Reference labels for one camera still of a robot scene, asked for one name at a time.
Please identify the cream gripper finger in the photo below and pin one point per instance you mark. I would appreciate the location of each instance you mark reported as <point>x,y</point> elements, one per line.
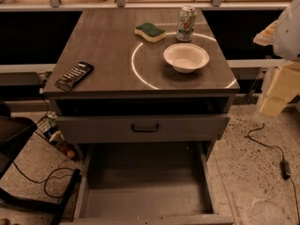
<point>284,87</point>

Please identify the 7up soda can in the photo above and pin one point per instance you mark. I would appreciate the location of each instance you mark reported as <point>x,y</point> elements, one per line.
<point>186,23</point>

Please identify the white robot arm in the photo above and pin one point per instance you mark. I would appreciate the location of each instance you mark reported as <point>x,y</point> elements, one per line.
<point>284,35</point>

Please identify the black rxbar chocolate bar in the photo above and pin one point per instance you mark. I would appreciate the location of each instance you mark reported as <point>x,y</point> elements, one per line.
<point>74,76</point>

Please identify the white bowl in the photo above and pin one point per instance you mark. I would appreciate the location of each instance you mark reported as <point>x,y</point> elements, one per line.
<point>186,57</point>

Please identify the green yellow sponge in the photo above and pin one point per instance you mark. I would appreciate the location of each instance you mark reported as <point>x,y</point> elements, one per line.
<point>150,32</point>

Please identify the grey wooden cabinet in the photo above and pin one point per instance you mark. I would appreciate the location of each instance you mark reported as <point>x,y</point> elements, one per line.
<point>131,77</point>

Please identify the closed upper drawer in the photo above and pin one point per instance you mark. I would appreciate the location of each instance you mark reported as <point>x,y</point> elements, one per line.
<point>117,129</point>

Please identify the open bottom drawer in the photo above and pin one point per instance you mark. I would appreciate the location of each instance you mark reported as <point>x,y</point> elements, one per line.
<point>152,183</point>

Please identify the black chair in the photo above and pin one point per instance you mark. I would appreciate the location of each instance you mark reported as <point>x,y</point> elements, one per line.
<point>39,172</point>

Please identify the black drawer handle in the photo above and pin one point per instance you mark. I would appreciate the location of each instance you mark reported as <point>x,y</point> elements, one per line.
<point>144,129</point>

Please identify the wire basket with items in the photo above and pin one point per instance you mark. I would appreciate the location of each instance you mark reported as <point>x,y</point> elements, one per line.
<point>49,131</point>

